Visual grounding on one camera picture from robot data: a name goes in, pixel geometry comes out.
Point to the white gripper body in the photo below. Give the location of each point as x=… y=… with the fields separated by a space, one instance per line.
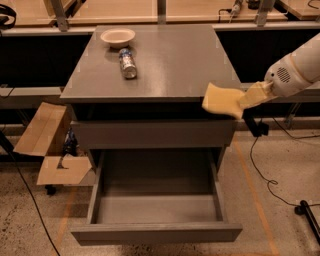
x=281 y=79

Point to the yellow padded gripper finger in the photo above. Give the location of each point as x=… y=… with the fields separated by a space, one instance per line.
x=258 y=93

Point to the yellow sponge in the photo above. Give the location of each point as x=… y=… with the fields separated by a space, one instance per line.
x=223 y=101

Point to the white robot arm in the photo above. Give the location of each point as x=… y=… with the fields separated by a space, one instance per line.
x=307 y=58

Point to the closed grey top drawer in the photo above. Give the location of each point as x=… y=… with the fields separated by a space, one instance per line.
x=153 y=134

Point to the grey drawer cabinet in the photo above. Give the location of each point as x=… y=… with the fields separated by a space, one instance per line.
x=175 y=64

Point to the open grey middle drawer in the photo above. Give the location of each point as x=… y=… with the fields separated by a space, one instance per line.
x=156 y=196

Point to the black power adapter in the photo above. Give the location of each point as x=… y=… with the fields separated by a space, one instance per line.
x=260 y=129

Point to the black stand leg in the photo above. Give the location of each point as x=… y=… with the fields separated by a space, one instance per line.
x=304 y=209

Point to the white bowl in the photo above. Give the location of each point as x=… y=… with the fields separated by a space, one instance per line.
x=117 y=38

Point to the open cardboard box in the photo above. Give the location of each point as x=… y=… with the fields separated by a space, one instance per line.
x=45 y=136

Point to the black headphones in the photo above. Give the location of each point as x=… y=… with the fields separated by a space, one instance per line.
x=7 y=17

